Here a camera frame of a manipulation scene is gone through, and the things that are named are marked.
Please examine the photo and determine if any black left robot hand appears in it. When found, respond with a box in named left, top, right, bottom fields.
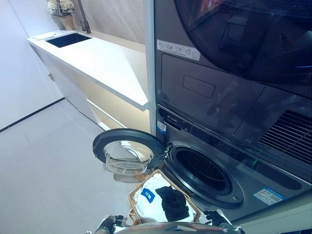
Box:
left=105, top=214, right=128, bottom=229

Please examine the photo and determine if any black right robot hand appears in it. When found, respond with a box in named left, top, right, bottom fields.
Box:
left=203, top=209, right=235, bottom=227

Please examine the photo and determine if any black garment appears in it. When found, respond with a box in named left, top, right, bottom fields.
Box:
left=155, top=186, right=190, bottom=220

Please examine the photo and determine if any woven wicker laundry basket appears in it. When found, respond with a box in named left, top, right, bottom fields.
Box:
left=128, top=169, right=202, bottom=226

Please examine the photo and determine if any grey front-load washing machine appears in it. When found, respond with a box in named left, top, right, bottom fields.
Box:
left=156, top=103, right=312, bottom=222

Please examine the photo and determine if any white cloth with blue label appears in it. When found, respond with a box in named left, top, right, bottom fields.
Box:
left=136, top=172, right=195, bottom=223

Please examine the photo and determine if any silver robot torso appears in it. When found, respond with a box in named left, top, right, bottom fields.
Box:
left=114, top=220, right=246, bottom=234

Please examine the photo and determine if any large blue white rating sticker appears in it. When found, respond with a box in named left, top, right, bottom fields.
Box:
left=253, top=187, right=287, bottom=208

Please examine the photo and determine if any round glass washer door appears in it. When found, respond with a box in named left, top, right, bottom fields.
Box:
left=92, top=128, right=167, bottom=183

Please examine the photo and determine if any grey stacked dryer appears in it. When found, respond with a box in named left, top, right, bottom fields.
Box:
left=154, top=0, right=312, bottom=159

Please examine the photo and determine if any white tall side panel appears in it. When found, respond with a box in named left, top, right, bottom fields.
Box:
left=145, top=0, right=157, bottom=137

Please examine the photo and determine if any white warning sticker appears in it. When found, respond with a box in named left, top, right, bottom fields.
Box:
left=156, top=39, right=201, bottom=61

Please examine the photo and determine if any dark undermount sink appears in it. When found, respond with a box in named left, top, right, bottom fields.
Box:
left=45, top=33, right=94, bottom=49

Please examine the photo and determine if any flat white sink-side board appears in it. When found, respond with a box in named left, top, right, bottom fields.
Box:
left=35, top=31, right=57, bottom=41

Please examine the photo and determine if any beige flower pot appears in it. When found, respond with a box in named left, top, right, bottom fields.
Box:
left=58, top=14, right=75, bottom=30

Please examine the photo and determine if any grey metal faucet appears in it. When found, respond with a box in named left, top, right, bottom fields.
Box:
left=77, top=0, right=92, bottom=34

